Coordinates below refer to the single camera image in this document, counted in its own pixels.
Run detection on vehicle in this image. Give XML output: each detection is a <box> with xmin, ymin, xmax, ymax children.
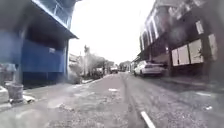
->
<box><xmin>110</xmin><ymin>65</ymin><xmax>120</xmax><ymax>75</ymax></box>

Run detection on trees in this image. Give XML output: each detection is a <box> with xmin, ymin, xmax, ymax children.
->
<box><xmin>76</xmin><ymin>45</ymin><xmax>115</xmax><ymax>80</ymax></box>

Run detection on white car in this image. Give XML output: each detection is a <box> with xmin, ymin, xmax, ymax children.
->
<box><xmin>133</xmin><ymin>60</ymin><xmax>166</xmax><ymax>78</ymax></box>

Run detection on grey asphalt road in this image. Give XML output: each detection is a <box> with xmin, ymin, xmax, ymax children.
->
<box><xmin>0</xmin><ymin>71</ymin><xmax>224</xmax><ymax>128</ymax></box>

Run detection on dark building with pale panels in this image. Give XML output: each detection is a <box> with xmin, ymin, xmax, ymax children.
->
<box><xmin>130</xmin><ymin>0</ymin><xmax>224</xmax><ymax>84</ymax></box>

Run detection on blue building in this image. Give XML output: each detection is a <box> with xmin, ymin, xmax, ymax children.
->
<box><xmin>0</xmin><ymin>0</ymin><xmax>81</xmax><ymax>88</ymax></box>

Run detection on grey bucket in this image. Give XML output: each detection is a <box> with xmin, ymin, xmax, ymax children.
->
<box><xmin>5</xmin><ymin>82</ymin><xmax>25</xmax><ymax>102</ymax></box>

